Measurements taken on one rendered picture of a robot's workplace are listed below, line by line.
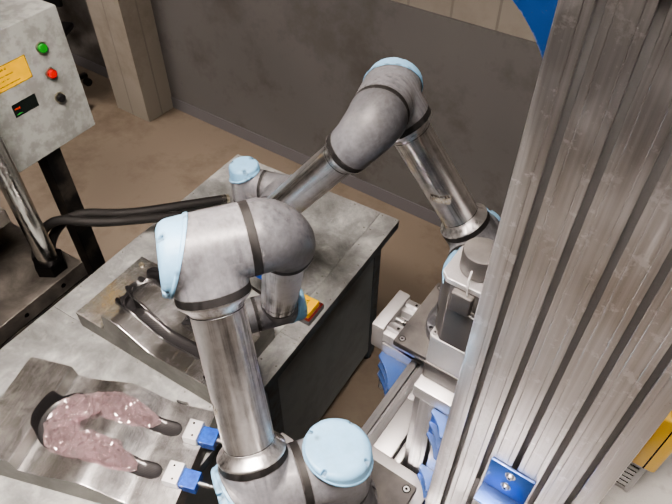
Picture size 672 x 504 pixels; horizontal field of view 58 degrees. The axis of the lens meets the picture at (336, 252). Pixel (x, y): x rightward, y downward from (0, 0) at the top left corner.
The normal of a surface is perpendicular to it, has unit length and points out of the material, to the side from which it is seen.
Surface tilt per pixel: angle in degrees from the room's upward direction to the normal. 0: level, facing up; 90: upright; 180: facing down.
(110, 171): 0
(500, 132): 90
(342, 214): 0
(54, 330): 0
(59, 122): 90
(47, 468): 13
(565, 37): 90
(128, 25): 90
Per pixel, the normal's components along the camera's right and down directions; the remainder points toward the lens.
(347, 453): 0.12, -0.72
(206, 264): 0.28, 0.22
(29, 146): 0.85, 0.38
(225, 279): 0.55, 0.15
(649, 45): -0.58, 0.59
